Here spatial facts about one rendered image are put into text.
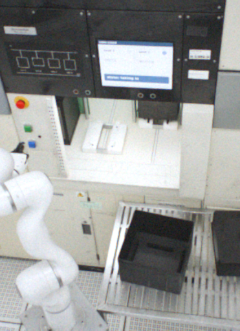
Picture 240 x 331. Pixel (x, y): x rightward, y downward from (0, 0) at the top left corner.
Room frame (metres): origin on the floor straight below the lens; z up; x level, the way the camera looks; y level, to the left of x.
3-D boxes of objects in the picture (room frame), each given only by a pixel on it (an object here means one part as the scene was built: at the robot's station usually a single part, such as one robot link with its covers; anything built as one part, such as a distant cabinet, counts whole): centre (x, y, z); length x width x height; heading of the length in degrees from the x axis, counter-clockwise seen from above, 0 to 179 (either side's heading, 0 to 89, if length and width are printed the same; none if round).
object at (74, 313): (0.96, 0.28, 0.85); 0.19 x 0.19 x 0.18
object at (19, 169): (1.47, 0.44, 1.20); 0.11 x 0.10 x 0.07; 167
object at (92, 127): (1.93, 0.05, 0.89); 0.22 x 0.21 x 0.04; 167
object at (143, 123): (2.08, -0.26, 0.89); 0.22 x 0.21 x 0.04; 167
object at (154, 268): (1.21, -0.14, 0.85); 0.28 x 0.28 x 0.17; 69
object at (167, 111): (2.08, -0.26, 1.06); 0.24 x 0.20 x 0.32; 77
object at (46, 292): (0.95, 0.31, 1.07); 0.19 x 0.12 x 0.24; 117
